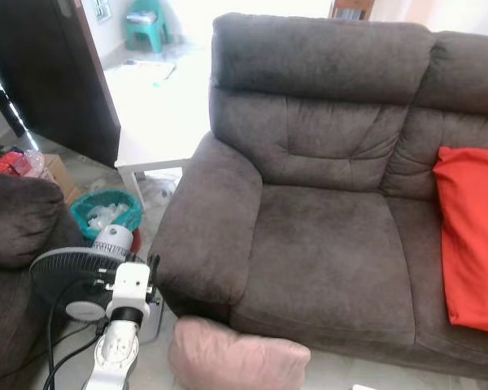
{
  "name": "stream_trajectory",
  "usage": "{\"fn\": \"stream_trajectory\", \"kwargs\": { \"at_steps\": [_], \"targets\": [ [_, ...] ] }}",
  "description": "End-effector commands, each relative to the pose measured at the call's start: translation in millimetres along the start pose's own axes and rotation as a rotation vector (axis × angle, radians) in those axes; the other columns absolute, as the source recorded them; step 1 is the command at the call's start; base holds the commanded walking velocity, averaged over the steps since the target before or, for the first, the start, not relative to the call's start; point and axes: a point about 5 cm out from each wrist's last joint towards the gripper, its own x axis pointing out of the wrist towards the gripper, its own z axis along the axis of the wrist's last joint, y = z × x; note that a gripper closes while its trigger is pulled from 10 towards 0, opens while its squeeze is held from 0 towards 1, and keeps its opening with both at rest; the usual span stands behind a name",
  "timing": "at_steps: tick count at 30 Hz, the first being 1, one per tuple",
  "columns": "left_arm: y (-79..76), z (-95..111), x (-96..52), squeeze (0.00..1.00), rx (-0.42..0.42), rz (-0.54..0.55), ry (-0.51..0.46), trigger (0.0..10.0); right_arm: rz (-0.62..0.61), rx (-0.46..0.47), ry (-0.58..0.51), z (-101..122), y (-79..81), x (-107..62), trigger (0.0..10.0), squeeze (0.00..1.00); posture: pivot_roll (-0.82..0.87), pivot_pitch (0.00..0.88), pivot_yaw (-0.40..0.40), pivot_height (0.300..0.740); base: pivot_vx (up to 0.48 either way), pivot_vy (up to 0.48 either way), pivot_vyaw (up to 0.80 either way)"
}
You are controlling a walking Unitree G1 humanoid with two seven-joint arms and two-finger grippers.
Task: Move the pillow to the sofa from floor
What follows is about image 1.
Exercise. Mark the dark brown door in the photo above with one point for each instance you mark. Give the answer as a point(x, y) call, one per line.
point(49, 73)

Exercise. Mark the pink plush pillow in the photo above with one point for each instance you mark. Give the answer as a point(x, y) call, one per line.
point(228, 357)

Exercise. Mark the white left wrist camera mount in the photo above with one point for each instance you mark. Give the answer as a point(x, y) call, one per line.
point(130, 283)

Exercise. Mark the brown cardboard box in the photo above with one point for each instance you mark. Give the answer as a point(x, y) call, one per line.
point(61, 175)

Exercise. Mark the white low table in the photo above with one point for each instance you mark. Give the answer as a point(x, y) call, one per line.
point(159, 122)

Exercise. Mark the brown wooden chair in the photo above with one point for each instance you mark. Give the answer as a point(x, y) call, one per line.
point(351, 8)

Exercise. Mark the red package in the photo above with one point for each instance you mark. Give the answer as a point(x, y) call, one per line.
point(6, 164)

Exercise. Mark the black standing fan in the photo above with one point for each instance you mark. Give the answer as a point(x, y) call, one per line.
point(65, 272)

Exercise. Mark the red pillow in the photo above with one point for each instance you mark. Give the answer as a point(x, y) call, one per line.
point(472, 236)

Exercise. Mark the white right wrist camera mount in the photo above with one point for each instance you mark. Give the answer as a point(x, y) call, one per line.
point(363, 387)

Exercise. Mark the teal plastic chair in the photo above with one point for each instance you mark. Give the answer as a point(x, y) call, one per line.
point(146, 28)

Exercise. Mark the dark grey fabric sofa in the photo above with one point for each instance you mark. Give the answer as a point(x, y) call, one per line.
point(325, 244)

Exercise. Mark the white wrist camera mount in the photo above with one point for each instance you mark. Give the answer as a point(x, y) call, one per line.
point(363, 387)
point(130, 283)

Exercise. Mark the window with white grille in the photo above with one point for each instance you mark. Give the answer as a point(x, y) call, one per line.
point(102, 10)

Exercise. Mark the teal waste basket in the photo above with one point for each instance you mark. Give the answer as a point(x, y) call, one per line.
point(85, 213)

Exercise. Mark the dark grey armchair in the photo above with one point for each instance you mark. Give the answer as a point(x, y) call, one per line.
point(16, 219)

